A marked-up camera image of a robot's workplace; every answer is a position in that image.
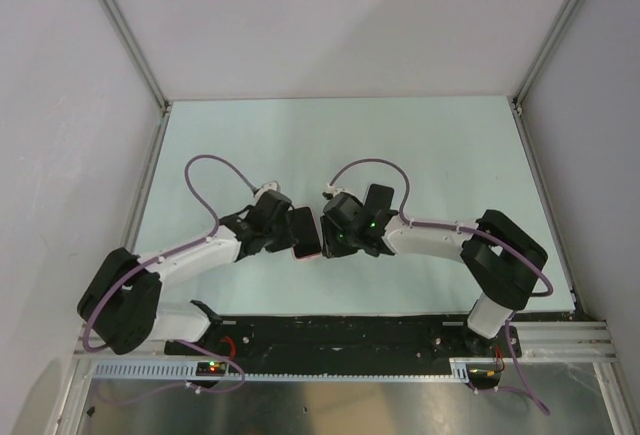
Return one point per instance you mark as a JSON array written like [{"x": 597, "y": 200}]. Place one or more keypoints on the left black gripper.
[{"x": 286, "y": 241}]

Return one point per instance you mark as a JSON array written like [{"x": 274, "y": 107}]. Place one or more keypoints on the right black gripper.
[{"x": 331, "y": 248}]

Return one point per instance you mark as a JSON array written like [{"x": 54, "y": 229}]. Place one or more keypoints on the black phone purple edge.
[{"x": 305, "y": 232}]

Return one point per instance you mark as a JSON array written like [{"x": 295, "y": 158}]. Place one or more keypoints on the pink phone case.
[{"x": 307, "y": 255}]

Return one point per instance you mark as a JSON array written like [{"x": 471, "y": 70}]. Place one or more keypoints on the black phone teal edge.
[{"x": 380, "y": 200}]

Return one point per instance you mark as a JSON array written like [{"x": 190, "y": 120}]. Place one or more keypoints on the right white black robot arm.
[{"x": 504, "y": 261}]

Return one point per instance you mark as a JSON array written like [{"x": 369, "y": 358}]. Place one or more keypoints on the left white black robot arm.
[{"x": 123, "y": 307}]

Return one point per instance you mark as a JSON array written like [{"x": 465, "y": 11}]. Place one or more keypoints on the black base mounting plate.
[{"x": 366, "y": 346}]

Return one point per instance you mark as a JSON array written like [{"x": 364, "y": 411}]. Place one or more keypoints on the left small circuit board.
[{"x": 211, "y": 368}]

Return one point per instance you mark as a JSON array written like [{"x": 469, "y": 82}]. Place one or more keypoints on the small circuit board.
[
  {"x": 484, "y": 379},
  {"x": 211, "y": 368}
]

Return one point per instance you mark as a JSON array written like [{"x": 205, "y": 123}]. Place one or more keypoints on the right small circuit board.
[{"x": 484, "y": 379}]

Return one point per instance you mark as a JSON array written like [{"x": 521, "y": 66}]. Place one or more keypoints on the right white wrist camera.
[{"x": 330, "y": 191}]

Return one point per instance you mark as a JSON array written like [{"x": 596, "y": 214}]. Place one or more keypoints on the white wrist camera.
[
  {"x": 271, "y": 185},
  {"x": 330, "y": 191}
]

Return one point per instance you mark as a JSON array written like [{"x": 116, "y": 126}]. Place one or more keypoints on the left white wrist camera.
[{"x": 271, "y": 185}]

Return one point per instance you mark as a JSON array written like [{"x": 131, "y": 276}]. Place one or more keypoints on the white slotted cable duct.
[{"x": 195, "y": 370}]

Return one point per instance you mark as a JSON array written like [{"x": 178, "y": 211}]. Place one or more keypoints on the left aluminium frame post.
[{"x": 121, "y": 27}]

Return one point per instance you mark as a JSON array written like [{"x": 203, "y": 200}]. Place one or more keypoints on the aluminium frame post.
[
  {"x": 121, "y": 27},
  {"x": 567, "y": 12}
]

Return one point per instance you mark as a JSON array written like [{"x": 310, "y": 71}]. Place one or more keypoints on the right aluminium frame post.
[{"x": 567, "y": 12}]

